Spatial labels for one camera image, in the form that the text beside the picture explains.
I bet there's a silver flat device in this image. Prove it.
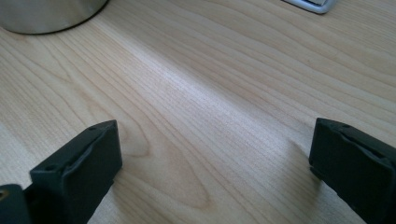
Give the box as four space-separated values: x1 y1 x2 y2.
281 0 339 15

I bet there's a round metal pot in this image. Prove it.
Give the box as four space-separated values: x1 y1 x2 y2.
0 0 110 35

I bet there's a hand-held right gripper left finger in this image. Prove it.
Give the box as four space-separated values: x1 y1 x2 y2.
23 119 123 224

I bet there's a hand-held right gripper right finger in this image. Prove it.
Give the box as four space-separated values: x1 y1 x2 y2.
308 117 396 224

